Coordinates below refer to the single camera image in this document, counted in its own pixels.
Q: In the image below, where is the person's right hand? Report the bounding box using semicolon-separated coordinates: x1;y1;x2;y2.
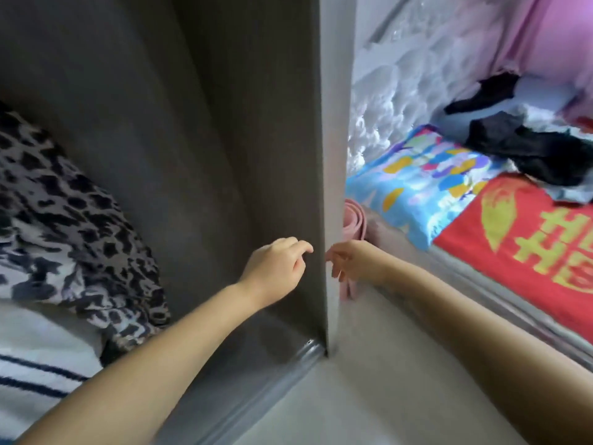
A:
324;239;398;289

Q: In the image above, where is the person's left hand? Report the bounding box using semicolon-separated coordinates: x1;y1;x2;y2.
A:
234;236;315;312

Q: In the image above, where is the grey wardrobe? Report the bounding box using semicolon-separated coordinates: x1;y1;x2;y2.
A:
0;0;359;445

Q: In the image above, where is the pile of mixed clothes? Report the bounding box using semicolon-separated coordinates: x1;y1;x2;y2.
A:
443;71;593;206

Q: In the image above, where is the black white patterned garment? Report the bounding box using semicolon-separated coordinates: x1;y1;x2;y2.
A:
0;100;174;356

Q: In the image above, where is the white jacket with navy stripes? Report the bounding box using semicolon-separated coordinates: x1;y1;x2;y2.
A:
0;299;105;443

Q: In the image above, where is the person's right forearm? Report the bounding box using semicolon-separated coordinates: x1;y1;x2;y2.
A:
380;259;593;445

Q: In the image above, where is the person's left forearm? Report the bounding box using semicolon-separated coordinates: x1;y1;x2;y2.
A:
19;282;256;445

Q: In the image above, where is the pink fabric item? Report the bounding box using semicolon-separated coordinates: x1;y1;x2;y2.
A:
339;199;370;302

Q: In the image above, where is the blue patterned pillow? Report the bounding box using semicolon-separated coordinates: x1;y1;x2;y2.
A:
345;124;513;252

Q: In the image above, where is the red and yellow blanket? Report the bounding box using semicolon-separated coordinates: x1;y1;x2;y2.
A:
366;111;593;371

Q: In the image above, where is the white tufted headboard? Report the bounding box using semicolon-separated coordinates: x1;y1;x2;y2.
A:
347;0;509;179

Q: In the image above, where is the pale blue pillow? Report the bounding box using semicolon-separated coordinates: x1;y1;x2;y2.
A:
431;74;583;146

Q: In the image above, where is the wide pink curtain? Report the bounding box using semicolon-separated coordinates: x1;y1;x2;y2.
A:
489;0;593;96

